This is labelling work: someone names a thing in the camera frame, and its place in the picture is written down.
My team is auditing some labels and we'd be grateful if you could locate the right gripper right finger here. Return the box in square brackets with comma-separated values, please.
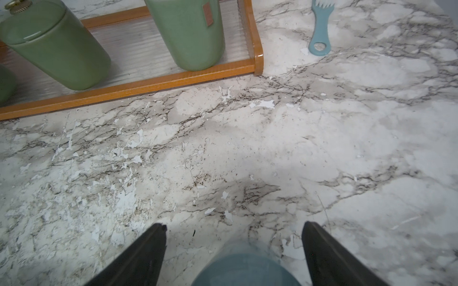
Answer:
[301, 221, 388, 286]

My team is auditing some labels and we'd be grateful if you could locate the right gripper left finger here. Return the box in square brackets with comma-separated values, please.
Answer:
[87, 224, 167, 286]

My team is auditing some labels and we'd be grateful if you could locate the blue canister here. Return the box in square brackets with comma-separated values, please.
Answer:
[192, 241, 300, 286]

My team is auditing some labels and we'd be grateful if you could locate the light blue brush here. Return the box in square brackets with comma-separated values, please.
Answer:
[308, 0, 336, 57]

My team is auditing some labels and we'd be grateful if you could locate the green canister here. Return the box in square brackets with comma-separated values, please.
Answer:
[145, 0, 225, 71]
[1, 1, 111, 91]
[0, 65, 17, 104]

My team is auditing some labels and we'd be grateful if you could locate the wooden three-tier shelf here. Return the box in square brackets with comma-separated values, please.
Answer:
[1, 1, 264, 120]

